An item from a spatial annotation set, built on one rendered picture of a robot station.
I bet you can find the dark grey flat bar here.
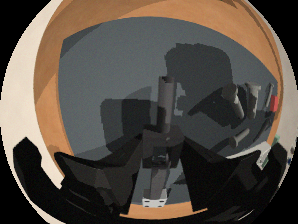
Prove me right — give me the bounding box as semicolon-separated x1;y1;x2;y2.
150;161;166;200

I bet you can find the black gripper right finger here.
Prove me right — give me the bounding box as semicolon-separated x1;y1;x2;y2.
180;136;261;212

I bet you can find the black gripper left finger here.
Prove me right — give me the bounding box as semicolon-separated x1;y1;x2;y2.
54;134;143;215

